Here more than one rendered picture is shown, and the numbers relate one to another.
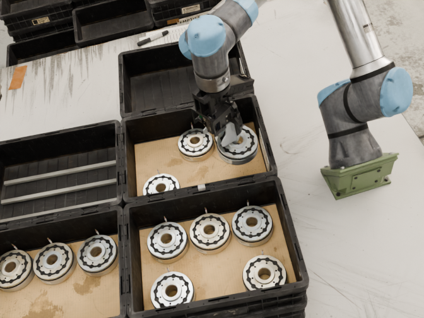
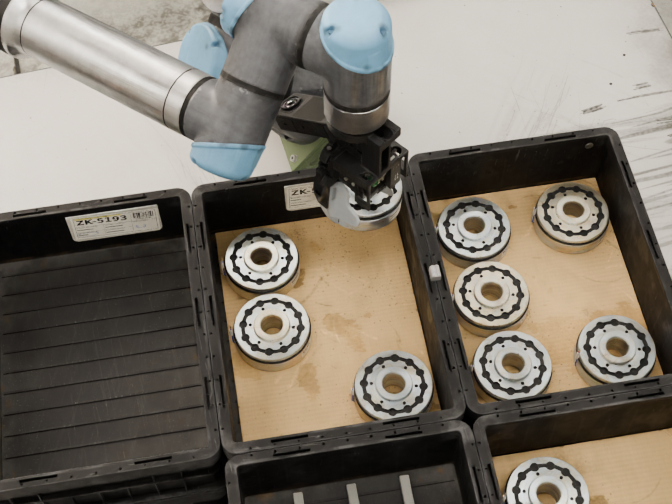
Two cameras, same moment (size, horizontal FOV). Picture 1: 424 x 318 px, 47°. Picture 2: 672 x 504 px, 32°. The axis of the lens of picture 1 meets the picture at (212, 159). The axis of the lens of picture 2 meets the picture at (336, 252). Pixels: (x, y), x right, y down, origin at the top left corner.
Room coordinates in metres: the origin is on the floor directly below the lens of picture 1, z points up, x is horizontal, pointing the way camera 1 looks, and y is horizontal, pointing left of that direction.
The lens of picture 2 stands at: (0.94, 0.80, 2.26)
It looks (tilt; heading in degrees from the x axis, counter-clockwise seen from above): 58 degrees down; 262
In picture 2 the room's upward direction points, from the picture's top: 2 degrees counter-clockwise
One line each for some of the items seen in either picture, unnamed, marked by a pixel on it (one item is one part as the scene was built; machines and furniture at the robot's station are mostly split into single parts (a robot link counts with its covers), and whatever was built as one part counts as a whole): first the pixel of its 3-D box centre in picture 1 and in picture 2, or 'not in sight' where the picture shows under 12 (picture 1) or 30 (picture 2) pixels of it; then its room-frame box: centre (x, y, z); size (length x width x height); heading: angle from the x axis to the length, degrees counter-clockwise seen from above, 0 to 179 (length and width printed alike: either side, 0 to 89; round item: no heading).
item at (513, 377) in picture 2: (166, 238); (512, 363); (0.62, 0.15, 0.86); 0.05 x 0.05 x 0.01
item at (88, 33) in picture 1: (120, 42); not in sight; (2.19, 0.36, 0.31); 0.40 x 0.30 x 0.34; 95
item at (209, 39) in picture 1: (209, 46); (354, 51); (0.79, -0.04, 1.29); 0.09 x 0.08 x 0.11; 139
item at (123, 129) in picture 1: (194, 146); (321, 298); (0.85, 0.04, 0.92); 0.40 x 0.30 x 0.02; 89
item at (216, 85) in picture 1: (213, 76); (358, 98); (0.79, -0.04, 1.21); 0.08 x 0.08 x 0.05
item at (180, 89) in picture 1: (185, 86); (96, 352); (1.15, 0.04, 0.87); 0.40 x 0.30 x 0.11; 89
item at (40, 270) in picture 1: (52, 260); not in sight; (0.62, 0.44, 0.86); 0.10 x 0.10 x 0.01
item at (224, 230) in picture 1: (209, 230); (491, 294); (0.62, 0.04, 0.86); 0.10 x 0.10 x 0.01
